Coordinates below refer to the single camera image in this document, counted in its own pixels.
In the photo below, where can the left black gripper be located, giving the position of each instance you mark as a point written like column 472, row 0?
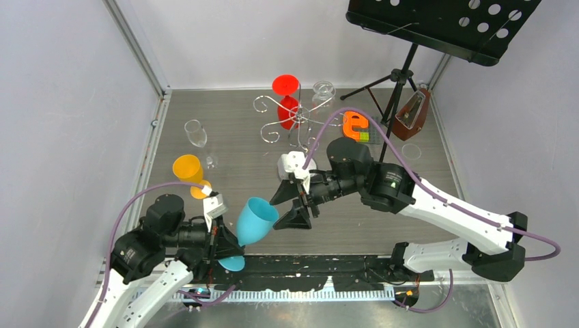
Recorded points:
column 227, row 244

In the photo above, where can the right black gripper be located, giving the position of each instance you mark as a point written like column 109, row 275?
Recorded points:
column 297, row 218

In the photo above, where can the blue wine glass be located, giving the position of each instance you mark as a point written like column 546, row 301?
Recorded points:
column 255, row 221

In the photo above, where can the yellow wine glass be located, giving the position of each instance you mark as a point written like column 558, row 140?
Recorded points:
column 188, row 168

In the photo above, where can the chrome wine glass rack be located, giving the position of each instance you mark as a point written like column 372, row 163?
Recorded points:
column 302, row 123

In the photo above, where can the red wine glass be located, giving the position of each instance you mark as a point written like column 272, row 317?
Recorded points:
column 286, row 85

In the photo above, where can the clear wine glass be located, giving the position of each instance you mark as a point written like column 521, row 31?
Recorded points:
column 198, row 137

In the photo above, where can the small clear glass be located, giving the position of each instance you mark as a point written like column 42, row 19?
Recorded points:
column 324, row 94

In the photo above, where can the clear champagne flute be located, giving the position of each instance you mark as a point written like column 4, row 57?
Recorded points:
column 411, row 151

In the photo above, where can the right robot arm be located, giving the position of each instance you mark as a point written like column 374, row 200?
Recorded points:
column 485, row 243

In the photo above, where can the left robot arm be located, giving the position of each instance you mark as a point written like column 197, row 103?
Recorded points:
column 149, row 264

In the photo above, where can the orange letter e toy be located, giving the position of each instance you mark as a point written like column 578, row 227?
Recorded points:
column 352, row 121

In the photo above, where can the grey lego baseplate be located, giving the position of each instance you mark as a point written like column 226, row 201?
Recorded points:
column 375, row 136

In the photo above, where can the brown wooden metronome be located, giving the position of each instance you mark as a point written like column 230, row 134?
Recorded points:
column 411, row 118

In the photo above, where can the black music stand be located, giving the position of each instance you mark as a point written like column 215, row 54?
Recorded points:
column 476, row 31

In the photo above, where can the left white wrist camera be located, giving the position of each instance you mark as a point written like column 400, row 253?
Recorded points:
column 214, row 206

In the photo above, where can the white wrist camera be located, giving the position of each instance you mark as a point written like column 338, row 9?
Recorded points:
column 292, row 163
column 214, row 206

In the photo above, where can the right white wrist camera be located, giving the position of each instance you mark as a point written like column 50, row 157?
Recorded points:
column 292, row 163

